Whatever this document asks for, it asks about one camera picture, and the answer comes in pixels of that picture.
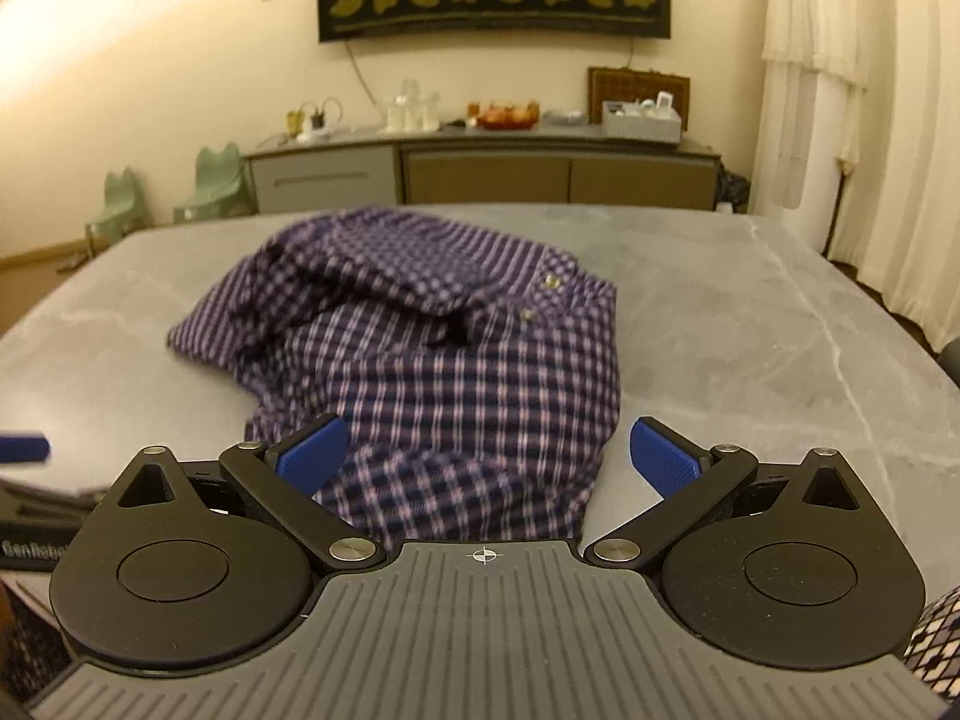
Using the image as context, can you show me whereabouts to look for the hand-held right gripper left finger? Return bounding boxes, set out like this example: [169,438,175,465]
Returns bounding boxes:
[105,412,383,571]

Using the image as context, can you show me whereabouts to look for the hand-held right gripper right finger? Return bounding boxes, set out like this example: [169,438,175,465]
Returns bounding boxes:
[583,416,863,571]

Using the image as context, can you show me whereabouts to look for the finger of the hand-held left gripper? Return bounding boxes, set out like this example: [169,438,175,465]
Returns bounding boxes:
[0,431,52,464]

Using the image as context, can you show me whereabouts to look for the purple plaid shirt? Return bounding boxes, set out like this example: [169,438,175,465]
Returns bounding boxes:
[166,206,623,545]

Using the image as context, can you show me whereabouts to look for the green plastic chair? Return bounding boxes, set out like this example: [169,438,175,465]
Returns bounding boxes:
[174,142,253,224]
[84,167,152,256]

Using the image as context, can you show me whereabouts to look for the black bag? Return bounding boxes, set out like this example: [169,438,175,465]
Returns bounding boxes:
[716,169,751,212]

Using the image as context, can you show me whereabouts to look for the person's patterned clothing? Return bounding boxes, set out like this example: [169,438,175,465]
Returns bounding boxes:
[0,577,960,707]

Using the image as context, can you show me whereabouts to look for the grey sideboard cabinet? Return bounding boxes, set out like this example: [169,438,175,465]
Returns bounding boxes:
[244,124,722,212]

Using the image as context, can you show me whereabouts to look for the white floor air conditioner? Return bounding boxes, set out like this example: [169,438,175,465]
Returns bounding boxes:
[780,79,852,241]

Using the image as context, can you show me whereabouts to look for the grey storage box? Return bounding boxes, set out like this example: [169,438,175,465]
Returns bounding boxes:
[601,94,683,143]

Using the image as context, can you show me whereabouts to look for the clear glass jars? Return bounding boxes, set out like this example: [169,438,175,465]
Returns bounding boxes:
[384,79,442,133]

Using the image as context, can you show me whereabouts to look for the fruit bowl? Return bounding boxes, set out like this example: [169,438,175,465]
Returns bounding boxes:
[476,99,541,130]

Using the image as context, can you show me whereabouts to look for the white curtain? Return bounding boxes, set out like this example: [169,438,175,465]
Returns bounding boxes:
[761,0,960,353]

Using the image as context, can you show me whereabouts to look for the thin wall cable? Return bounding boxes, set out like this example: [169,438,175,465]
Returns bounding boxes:
[343,40,377,104]

